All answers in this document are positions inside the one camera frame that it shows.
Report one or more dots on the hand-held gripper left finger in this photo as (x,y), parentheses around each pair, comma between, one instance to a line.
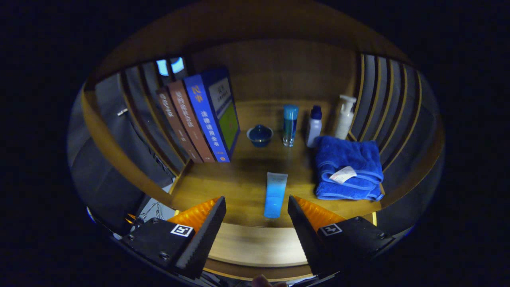
(199,243)

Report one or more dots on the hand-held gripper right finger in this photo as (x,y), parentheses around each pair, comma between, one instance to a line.
(312,243)

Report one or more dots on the wooden drawer with black knob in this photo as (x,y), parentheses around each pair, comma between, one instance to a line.
(259,243)

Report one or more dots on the blue cosmetic tube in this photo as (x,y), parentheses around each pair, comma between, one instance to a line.
(275,195)

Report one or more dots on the wooden countertop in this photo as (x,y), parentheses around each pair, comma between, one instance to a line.
(239,183)

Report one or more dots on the brown wooden cabinet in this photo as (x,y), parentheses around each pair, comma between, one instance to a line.
(279,67)

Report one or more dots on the folded blue towel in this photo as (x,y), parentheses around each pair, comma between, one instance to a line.
(346,155)

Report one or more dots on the white bottle with blue cap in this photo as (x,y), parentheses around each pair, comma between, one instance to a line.
(313,129)

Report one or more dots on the dark brown book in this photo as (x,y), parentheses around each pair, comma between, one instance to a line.
(177,127)

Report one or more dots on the blue lidded tea bowl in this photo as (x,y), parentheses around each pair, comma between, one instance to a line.
(259,135)

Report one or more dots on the teal clear bottle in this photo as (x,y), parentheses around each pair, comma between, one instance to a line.
(290,123)

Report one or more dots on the red-brown book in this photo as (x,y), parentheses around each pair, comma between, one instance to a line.
(191,119)

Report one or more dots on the white pump bottle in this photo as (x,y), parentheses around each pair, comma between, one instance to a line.
(344,119)

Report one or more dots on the blue book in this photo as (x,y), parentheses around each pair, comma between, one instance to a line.
(207,115)

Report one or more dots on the black backdrop cloth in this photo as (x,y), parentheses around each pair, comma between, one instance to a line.
(107,131)

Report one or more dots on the silver metal clip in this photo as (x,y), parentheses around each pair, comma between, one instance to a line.
(122,112)

